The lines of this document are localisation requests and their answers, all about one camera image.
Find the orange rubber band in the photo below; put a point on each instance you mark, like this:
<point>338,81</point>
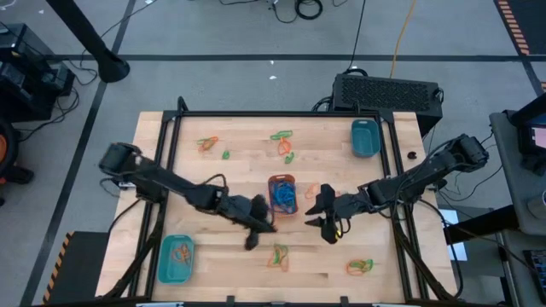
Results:
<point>181,256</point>
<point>271,260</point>
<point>186,251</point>
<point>210,140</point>
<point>352,268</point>
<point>283,266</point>
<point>285,147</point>
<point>311,187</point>

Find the light teal plastic basket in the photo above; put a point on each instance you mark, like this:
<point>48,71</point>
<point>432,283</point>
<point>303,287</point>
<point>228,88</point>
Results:
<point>168,273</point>

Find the black computer tower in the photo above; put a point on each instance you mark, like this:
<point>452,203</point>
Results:
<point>384,96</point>

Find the grey round disc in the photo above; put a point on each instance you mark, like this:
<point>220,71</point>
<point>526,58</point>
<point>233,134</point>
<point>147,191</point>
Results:
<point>538,208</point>

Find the black equipment cart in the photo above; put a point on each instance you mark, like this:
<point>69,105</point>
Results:
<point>25,77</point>

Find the orange plastic basket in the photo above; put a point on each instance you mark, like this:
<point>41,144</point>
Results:
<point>283,177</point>

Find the white sheet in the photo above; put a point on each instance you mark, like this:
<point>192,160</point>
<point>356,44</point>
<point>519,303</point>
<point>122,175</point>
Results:
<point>458,251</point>

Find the orange and black machine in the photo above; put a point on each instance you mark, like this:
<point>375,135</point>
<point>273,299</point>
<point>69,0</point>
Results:
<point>21,174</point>

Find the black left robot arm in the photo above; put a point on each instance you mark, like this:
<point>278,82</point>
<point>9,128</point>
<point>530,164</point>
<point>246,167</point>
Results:
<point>170,183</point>

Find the black monitor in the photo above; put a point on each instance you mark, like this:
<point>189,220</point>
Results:
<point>526,145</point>

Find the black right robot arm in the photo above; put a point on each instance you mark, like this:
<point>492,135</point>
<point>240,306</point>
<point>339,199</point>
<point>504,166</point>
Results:
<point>418,172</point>

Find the black hazard-striped floor mat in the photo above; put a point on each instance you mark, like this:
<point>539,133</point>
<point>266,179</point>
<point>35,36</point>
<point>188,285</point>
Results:
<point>531,21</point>
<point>81,264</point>

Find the black desk crossbar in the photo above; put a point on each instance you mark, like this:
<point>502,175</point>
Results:
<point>482,224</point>

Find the grey desk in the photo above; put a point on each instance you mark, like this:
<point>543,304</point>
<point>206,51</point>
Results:
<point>512,179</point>

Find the black keyboard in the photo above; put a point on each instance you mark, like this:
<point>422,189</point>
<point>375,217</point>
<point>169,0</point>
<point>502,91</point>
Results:
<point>538,268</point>

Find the white light bar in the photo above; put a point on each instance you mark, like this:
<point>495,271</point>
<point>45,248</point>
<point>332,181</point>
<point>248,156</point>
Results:
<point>160,305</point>
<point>394,305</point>

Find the black pole with round base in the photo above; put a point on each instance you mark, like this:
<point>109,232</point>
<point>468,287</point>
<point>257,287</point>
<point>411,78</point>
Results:
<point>108,64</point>

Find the small dark round object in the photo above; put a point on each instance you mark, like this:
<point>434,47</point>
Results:
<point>412,155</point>

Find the black aluminium table frame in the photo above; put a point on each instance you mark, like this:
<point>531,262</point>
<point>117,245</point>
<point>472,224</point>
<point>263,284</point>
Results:
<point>277,114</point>

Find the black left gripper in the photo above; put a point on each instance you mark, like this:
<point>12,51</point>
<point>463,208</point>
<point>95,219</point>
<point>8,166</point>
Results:
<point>251,213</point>

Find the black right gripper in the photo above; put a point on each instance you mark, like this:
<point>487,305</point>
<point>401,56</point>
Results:
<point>347,204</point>

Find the dark teal plastic basket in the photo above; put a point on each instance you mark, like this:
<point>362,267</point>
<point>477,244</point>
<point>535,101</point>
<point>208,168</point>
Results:
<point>365,140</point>

